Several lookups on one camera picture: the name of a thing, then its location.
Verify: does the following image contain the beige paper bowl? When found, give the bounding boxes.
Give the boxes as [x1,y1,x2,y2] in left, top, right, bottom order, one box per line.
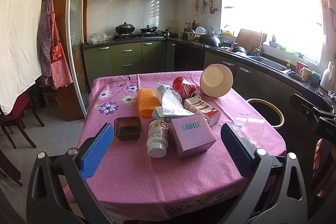
[200,64,233,98]

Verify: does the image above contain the dark red chair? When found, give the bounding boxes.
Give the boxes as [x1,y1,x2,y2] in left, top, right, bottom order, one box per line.
[1,92,45,149]

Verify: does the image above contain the white pill bottle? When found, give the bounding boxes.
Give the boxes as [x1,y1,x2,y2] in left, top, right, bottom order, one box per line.
[146,120,169,159]

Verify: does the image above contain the clear plastic bottle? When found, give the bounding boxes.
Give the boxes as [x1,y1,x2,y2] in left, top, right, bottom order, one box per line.
[154,83,182,106]

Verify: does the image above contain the plastic bag on counter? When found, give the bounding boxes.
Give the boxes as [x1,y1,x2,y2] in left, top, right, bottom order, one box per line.
[87,32,107,45]

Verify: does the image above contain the brown plastic tray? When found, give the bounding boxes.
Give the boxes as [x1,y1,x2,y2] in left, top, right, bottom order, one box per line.
[114,116,142,141]

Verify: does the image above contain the yellow white mug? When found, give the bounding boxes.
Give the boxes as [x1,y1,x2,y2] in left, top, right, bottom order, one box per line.
[299,67,312,82]

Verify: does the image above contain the black stone countertop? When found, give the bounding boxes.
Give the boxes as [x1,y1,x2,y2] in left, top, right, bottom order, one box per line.
[82,37,335,105]

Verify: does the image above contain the teal mug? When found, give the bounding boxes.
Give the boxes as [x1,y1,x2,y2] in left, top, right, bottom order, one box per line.
[310,71,321,86]

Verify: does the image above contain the black wok with lid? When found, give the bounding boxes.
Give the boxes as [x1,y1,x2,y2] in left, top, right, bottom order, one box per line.
[115,22,135,35]

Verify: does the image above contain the blue bin with yellow rim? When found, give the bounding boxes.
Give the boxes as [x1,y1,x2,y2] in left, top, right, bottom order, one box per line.
[247,98,285,130]

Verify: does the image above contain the steel kitchen sink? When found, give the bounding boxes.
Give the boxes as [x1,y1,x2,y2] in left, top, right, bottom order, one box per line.
[247,56,290,74]

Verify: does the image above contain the person right hand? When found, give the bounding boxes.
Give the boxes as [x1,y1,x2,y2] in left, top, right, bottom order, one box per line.
[313,139,336,170]

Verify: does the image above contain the red mug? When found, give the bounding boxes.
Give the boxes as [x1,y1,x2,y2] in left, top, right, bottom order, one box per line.
[295,61,308,74]

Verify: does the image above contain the white curtain cloth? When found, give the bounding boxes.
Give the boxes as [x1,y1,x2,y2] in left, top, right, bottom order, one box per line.
[0,0,42,115]

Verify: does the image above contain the green lower cabinets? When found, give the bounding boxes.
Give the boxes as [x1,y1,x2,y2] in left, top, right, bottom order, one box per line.
[83,40,175,86]

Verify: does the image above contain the red white milk carton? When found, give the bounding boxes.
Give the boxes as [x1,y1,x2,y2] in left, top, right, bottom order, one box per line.
[184,96,221,126]

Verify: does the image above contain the red checked apron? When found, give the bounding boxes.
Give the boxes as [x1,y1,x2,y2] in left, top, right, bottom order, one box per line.
[37,0,73,90]

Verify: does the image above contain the silver printed snack wrapper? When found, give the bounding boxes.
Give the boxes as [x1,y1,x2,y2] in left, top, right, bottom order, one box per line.
[151,89,194,120]

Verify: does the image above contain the pink floral tablecloth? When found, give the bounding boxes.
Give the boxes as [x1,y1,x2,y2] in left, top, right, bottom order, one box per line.
[63,70,287,222]

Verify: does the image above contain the pink cardboard box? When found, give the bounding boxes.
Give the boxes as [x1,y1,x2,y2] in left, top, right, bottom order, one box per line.
[169,114,217,159]

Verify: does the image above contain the small black pan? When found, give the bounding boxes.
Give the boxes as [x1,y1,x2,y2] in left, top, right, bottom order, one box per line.
[139,25,157,34]

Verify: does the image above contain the orange foam fruit net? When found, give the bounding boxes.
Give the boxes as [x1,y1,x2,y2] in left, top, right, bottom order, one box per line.
[138,88,161,118]

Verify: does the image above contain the white jug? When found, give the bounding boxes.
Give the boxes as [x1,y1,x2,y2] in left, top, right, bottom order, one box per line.
[319,61,335,92]

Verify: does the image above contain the wooden cutting board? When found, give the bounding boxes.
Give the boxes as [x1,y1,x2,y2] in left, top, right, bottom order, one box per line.
[236,28,267,53]

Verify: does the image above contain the large black wok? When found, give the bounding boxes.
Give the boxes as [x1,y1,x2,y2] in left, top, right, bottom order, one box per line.
[198,34,221,48]

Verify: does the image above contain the red cola paper cup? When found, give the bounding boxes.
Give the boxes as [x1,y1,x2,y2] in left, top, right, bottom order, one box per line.
[173,77,203,100]

